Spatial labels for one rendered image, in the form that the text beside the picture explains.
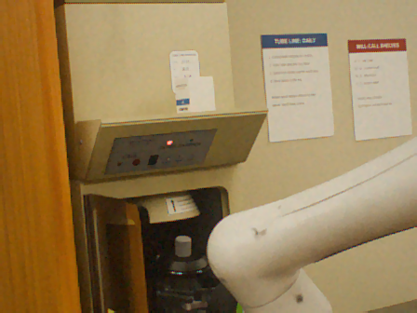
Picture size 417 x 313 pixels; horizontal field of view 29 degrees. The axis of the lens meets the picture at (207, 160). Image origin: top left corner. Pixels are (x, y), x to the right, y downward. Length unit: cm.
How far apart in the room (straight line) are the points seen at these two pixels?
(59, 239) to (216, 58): 47
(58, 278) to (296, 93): 103
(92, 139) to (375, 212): 52
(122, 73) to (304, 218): 53
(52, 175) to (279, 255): 41
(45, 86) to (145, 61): 24
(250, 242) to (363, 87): 127
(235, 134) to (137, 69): 21
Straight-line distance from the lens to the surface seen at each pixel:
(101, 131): 130
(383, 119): 232
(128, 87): 144
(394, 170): 99
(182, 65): 148
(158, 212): 148
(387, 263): 235
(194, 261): 142
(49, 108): 129
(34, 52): 131
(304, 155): 215
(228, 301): 125
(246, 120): 142
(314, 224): 103
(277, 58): 212
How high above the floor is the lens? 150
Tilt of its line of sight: 3 degrees down
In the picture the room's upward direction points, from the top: 5 degrees counter-clockwise
